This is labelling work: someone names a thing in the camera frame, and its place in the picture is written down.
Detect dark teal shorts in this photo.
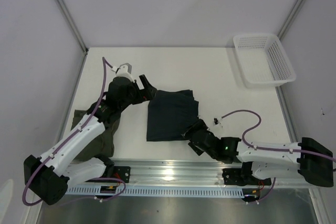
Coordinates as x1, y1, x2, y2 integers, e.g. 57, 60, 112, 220
146, 90, 199, 142

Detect olive green shorts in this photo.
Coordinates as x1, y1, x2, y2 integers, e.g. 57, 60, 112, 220
75, 100, 121, 162

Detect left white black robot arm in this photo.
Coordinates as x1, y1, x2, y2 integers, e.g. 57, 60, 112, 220
22, 75, 157, 206

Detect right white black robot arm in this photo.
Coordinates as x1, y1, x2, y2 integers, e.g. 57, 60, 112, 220
183, 119, 334, 188

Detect white perforated plastic basket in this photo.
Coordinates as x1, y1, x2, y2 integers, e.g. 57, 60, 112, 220
233, 33, 297, 89

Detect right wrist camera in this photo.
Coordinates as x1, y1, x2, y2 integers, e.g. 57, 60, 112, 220
213, 118, 224, 129

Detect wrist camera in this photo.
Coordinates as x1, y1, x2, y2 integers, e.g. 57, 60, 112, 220
111, 63, 135, 82
213, 118, 224, 129

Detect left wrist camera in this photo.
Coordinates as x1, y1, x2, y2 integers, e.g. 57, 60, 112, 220
111, 63, 135, 82

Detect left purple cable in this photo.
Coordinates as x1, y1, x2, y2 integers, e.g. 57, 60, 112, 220
22, 56, 127, 206

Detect purple cable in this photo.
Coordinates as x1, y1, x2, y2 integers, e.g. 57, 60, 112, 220
220, 110, 336, 205
22, 56, 127, 206

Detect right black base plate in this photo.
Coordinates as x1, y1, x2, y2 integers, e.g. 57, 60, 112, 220
222, 168, 272, 186

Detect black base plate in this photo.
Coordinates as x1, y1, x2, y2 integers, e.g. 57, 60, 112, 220
222, 168, 272, 186
112, 166, 131, 183

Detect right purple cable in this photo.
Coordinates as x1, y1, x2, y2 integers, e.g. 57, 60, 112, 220
220, 110, 336, 205

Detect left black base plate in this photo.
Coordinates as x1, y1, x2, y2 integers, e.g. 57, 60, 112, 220
112, 166, 131, 183

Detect aluminium mounting rail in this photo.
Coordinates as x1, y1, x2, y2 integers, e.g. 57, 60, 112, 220
68, 158, 322, 190

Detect slotted grey cable duct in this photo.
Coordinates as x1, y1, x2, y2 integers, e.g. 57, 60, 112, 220
66, 185, 244, 198

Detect left aluminium frame post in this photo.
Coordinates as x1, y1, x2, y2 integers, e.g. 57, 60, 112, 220
41, 0, 89, 54

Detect aluminium frame post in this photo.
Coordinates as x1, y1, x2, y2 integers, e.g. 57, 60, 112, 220
41, 0, 89, 54
277, 0, 306, 41

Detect right aluminium frame post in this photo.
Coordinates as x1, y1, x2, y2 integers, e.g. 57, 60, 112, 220
277, 0, 306, 41

